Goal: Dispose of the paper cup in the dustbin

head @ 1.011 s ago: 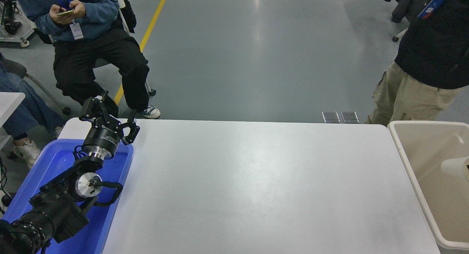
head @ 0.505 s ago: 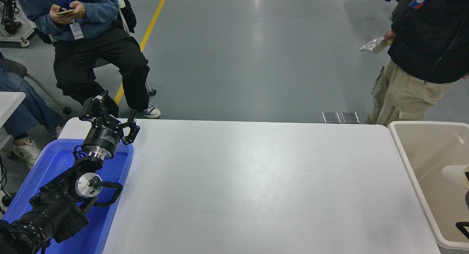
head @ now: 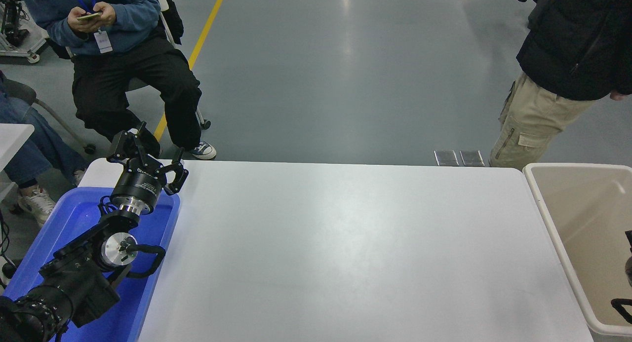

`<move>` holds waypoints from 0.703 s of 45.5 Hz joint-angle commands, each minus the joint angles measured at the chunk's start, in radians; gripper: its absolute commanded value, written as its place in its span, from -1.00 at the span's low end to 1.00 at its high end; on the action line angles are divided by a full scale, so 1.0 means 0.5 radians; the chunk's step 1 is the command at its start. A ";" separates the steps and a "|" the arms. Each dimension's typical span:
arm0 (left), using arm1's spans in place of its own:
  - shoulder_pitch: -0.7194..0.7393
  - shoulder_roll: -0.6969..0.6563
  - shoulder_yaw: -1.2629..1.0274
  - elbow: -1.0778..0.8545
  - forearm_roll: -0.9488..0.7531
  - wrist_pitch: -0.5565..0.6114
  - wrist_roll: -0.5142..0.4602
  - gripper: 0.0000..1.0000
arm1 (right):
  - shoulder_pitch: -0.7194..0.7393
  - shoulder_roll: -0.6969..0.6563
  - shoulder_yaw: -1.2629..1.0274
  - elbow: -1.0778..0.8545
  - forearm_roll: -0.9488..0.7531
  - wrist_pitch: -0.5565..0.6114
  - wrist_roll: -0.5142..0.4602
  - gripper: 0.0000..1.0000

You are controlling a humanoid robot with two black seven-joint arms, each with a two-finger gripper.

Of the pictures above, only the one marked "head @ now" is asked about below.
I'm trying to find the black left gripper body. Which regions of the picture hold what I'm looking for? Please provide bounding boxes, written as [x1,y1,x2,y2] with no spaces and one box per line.
[111,166,164,208]

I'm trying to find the person's right hand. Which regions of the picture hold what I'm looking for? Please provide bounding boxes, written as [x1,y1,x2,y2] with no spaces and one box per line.
[68,7,99,34]

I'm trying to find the blue plastic tray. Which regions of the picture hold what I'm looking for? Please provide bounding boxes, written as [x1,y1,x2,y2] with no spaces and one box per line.
[2,187,181,342]

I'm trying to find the person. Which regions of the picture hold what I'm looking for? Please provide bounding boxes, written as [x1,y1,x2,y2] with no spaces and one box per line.
[19,0,217,161]
[489,0,632,171]
[0,71,89,229]

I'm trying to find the id badge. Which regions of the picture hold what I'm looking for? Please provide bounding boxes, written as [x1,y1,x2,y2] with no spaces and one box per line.
[94,30,114,54]

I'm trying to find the white side table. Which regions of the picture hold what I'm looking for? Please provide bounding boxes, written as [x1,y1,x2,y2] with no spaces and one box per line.
[0,123,35,202]

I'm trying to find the grey chair with casters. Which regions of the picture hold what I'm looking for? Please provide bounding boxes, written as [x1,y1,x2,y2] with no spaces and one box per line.
[0,78,97,155]

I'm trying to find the equipment stand with wheels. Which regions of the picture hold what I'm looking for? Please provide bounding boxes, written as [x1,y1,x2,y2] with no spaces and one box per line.
[0,0,50,65]

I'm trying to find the metal floor plate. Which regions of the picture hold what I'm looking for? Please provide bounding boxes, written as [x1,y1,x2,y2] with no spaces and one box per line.
[434,150,460,167]
[459,150,485,167]

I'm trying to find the large pale plastic bin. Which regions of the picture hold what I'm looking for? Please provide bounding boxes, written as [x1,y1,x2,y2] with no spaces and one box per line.
[523,163,632,338]

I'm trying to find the black cable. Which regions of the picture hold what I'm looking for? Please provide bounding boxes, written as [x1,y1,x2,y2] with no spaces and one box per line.
[0,209,20,281]

